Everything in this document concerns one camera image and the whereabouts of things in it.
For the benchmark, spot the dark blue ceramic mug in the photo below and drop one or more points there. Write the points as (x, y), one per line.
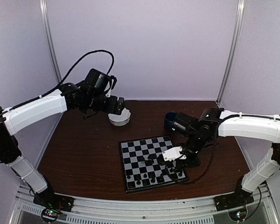
(168, 120)

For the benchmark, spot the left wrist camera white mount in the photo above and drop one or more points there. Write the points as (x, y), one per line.
(110, 86)

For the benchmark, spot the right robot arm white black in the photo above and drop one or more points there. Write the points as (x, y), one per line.
(218, 122)

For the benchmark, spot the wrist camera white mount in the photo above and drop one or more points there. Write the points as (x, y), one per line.
(110, 86)
(174, 153)

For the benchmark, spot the aluminium front rail frame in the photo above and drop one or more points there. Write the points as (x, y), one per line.
(200, 210)

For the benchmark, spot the green led circuit board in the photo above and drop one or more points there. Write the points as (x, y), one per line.
(49, 214)
(237, 215)

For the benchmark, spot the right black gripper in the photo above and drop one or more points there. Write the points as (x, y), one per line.
(195, 163)

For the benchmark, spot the folding black silver chessboard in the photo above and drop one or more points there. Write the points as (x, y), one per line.
(142, 165)

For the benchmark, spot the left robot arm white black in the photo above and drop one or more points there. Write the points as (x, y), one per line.
(92, 93)

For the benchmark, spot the right green led circuit board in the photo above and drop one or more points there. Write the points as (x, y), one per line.
(237, 215)

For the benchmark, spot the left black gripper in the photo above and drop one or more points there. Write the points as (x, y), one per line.
(120, 106)

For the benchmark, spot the aluminium corner post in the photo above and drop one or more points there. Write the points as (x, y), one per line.
(234, 42)
(52, 52)

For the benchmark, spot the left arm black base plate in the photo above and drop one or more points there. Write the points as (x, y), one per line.
(54, 201)

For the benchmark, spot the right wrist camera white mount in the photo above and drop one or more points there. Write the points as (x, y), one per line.
(174, 153)

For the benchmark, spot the left green led circuit board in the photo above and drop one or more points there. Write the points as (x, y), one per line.
(49, 214)

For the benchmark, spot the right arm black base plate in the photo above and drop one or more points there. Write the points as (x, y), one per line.
(230, 201)

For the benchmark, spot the right aluminium corner post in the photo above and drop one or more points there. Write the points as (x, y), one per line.
(234, 42)

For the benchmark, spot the left aluminium corner post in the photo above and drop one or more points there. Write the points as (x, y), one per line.
(52, 52)

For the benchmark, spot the white scalloped ceramic bowl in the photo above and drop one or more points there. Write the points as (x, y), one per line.
(120, 120)

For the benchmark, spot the pile of black chess pieces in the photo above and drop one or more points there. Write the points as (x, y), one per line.
(153, 159)

